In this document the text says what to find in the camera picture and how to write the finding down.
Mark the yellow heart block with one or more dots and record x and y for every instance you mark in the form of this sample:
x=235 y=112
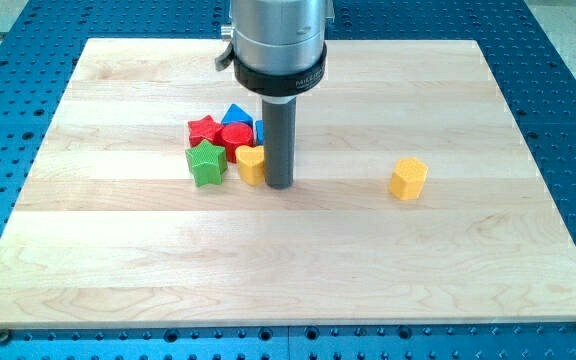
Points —
x=251 y=164

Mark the light wooden board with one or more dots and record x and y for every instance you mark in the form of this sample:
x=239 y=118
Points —
x=110 y=230

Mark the green star block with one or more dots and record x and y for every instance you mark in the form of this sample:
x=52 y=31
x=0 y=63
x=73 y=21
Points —
x=207 y=163

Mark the blue perforated metal table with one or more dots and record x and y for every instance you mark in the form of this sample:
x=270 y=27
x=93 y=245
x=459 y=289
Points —
x=530 y=47

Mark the red cylinder block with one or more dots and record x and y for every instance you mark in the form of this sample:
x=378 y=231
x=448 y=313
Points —
x=234 y=135

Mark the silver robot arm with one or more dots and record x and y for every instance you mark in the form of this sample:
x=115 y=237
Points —
x=277 y=47

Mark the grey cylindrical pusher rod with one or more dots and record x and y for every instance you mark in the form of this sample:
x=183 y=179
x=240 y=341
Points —
x=278 y=115

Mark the blue triangle block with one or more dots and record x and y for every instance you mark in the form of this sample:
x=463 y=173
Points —
x=236 y=114

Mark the blue block behind rod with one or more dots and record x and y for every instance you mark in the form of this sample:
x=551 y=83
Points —
x=259 y=132

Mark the red star block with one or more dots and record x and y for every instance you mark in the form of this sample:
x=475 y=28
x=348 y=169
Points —
x=205 y=128

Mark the yellow hexagon block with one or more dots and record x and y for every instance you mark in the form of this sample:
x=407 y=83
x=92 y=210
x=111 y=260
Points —
x=408 y=178

